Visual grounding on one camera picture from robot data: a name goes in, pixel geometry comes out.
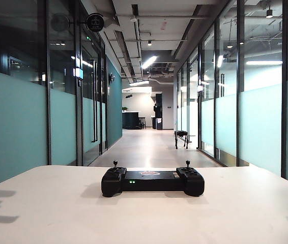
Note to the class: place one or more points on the small green potted plant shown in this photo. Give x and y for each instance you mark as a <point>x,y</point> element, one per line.
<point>125,109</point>

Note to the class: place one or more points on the tall black cabinet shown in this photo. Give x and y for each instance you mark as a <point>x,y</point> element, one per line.
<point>159,99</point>

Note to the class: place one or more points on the dark bar stool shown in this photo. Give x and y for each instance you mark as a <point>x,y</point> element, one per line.
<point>142,118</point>

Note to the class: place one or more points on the long linear ceiling lamp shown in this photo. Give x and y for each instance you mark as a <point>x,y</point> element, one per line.
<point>149,62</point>

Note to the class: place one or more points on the lit door number panel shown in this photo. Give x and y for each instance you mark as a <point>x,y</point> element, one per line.
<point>200,88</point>
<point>78,73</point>

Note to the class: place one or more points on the black ceiling spotlight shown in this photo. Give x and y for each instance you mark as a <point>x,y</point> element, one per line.
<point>149,43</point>

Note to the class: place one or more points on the round black hanging sign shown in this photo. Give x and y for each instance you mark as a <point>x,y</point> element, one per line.
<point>95,22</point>

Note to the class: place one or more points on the dark counter cabinet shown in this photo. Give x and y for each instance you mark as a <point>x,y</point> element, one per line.
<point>130,120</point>

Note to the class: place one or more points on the black quadruped robot dog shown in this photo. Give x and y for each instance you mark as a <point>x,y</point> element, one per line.
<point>180,133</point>

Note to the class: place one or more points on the black remote control with joysticks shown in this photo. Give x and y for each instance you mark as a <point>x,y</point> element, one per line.
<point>146,181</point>

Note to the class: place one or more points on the black pendant spotlight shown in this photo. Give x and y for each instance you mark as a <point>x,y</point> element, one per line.
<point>269,12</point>

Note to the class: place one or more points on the round wall-mounted ornament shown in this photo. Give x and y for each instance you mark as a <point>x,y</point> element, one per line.
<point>111,77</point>

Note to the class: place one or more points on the black ceiling track lights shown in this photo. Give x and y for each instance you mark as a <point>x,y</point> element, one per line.
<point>128,96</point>

